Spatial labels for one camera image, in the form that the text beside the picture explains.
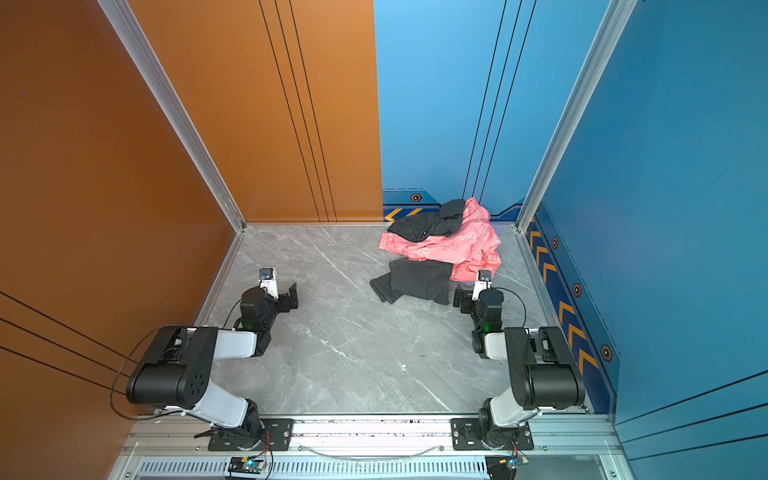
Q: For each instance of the black mounting plate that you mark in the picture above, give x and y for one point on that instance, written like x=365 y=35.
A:
x=273 y=434
x=468 y=434

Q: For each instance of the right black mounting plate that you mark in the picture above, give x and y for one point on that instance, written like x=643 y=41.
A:
x=468 y=434

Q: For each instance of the right aluminium corner post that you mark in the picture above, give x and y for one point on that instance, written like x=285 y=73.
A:
x=606 y=39

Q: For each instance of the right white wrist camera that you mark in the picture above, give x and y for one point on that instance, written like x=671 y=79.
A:
x=483 y=282

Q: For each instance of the dark grey folded garment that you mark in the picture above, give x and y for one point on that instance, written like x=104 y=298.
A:
x=427 y=280

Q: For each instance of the black jeans upper garment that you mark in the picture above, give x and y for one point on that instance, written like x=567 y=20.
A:
x=444 y=222

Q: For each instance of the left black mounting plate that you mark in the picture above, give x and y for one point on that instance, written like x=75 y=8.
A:
x=273 y=434

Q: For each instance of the aluminium corner post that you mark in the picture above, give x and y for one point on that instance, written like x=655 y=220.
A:
x=129 y=31
x=606 y=39

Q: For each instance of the left small circuit board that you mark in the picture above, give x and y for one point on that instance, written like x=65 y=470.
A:
x=247 y=467

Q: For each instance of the left aluminium corner post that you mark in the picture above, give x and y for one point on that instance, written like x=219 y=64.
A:
x=129 y=31

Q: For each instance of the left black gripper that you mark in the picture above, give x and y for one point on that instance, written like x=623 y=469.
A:
x=285 y=297

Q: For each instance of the right small circuit board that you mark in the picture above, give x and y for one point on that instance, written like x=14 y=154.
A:
x=505 y=467

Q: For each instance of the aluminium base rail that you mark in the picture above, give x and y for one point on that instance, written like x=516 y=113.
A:
x=378 y=446

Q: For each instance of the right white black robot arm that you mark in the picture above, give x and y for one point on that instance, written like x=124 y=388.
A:
x=542 y=376

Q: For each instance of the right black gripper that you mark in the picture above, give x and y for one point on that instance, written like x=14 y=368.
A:
x=464 y=299

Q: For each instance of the pink patterned cloth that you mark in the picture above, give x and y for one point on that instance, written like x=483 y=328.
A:
x=472 y=248

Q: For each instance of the small circuit board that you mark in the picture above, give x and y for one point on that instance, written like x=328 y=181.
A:
x=505 y=467
x=247 y=467

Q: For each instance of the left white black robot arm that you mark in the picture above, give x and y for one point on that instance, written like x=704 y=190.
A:
x=174 y=374

